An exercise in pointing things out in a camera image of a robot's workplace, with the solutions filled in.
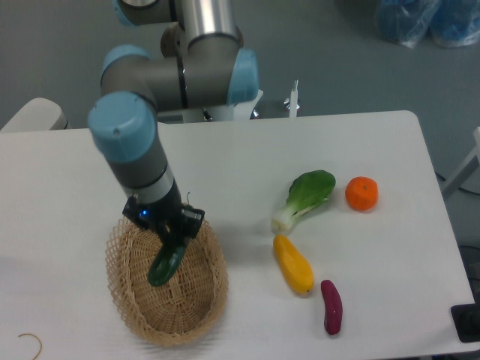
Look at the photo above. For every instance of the green bok choy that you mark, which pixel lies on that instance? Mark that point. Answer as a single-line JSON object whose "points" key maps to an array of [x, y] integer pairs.
{"points": [[307, 192]]}

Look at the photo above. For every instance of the dark green cucumber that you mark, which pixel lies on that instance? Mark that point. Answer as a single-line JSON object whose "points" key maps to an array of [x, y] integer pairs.
{"points": [[166, 262]]}

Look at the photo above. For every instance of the yellow squash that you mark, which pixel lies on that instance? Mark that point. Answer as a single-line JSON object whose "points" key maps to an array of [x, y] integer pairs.
{"points": [[295, 268]]}

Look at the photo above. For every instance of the blue plastic bag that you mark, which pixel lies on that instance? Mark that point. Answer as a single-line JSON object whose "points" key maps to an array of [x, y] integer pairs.
{"points": [[451, 24]]}

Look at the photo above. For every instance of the beige chair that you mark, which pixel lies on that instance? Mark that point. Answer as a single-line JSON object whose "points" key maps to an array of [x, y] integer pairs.
{"points": [[39, 114]]}

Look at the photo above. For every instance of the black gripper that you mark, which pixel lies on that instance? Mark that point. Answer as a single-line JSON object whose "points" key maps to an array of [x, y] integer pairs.
{"points": [[167, 216]]}

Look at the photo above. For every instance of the white table clamp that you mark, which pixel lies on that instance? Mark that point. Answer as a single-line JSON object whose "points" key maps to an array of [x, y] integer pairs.
{"points": [[292, 103]]}

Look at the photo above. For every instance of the white metal frame leg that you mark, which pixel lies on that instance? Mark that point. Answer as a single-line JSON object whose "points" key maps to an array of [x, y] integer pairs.
{"points": [[463, 171]]}

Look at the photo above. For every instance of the woven wicker basket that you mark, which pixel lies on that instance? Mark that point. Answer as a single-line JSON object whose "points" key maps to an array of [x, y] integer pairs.
{"points": [[184, 308]]}

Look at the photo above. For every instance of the black device at table edge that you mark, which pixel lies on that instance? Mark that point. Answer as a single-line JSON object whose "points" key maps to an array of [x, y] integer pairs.
{"points": [[466, 322]]}

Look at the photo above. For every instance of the purple sweet potato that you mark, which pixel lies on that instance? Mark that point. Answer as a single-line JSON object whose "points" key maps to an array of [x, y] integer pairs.
{"points": [[333, 307]]}

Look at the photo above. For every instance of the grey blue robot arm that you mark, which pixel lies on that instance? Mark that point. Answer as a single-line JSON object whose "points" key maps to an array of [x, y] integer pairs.
{"points": [[209, 67]]}

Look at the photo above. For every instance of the orange mandarin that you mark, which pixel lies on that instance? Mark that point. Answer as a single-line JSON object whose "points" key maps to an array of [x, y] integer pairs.
{"points": [[362, 193]]}

